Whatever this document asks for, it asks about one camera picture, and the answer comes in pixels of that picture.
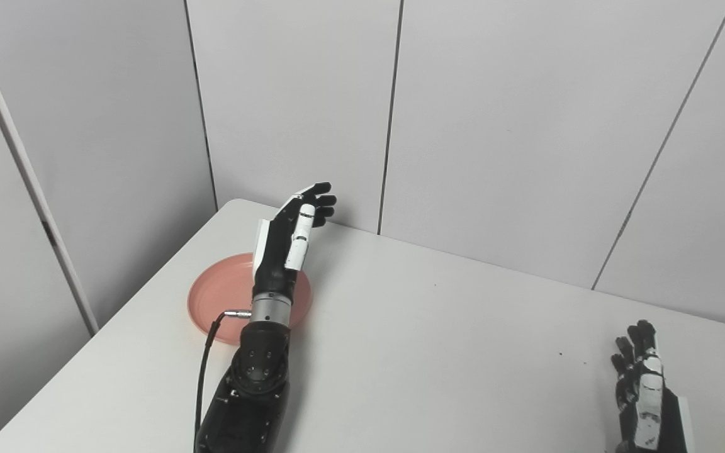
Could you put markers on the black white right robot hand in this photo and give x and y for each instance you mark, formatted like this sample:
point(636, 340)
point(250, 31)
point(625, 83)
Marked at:
point(649, 402)

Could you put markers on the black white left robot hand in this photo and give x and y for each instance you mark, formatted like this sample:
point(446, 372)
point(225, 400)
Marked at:
point(274, 251)

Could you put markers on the pink round plate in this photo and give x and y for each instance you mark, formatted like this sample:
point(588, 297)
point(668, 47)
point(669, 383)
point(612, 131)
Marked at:
point(224, 296)

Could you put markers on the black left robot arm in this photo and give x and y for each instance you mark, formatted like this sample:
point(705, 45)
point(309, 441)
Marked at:
point(249, 390)

